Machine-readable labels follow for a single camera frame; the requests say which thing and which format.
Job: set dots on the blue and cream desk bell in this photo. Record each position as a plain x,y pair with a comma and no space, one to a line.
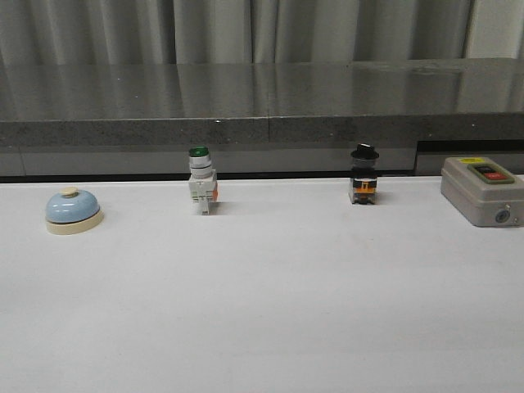
72,211

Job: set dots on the dark grey stone counter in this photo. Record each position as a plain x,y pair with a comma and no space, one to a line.
259,121

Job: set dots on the grey pleated curtain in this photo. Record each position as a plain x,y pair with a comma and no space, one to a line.
191,32

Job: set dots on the green pushbutton switch white body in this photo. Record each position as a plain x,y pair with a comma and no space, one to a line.
202,183

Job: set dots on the black rotary selector switch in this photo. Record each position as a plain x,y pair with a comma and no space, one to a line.
363,183

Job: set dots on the grey start stop switch box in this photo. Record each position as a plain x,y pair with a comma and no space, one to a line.
484,192

